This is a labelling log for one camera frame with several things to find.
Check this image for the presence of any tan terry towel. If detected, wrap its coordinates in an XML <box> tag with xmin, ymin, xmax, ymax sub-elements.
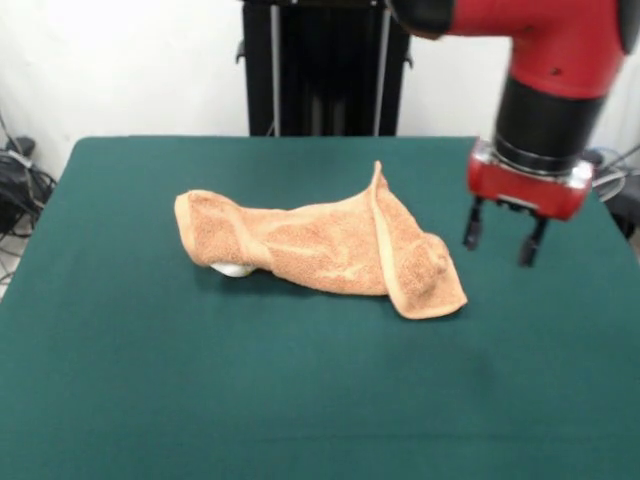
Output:
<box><xmin>173</xmin><ymin>159</ymin><xmax>469</xmax><ymax>321</ymax></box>

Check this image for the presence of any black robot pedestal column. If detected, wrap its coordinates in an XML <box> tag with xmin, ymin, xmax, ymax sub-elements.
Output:
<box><xmin>233</xmin><ymin>0</ymin><xmax>416</xmax><ymax>137</ymax></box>

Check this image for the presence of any black equipment stand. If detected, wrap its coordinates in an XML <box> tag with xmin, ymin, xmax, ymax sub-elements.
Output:
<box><xmin>607</xmin><ymin>174</ymin><xmax>640</xmax><ymax>241</ymax></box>

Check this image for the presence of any black cable tangle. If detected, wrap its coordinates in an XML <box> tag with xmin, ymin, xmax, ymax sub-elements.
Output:
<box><xmin>0</xmin><ymin>149</ymin><xmax>57</xmax><ymax>241</ymax></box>

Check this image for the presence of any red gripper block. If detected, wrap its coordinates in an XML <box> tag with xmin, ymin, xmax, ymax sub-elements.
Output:
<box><xmin>461</xmin><ymin>139</ymin><xmax>596</xmax><ymax>269</ymax></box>

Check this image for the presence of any dark green table cloth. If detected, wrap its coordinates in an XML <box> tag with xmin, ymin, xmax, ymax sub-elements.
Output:
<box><xmin>0</xmin><ymin>135</ymin><xmax>640</xmax><ymax>480</ymax></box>

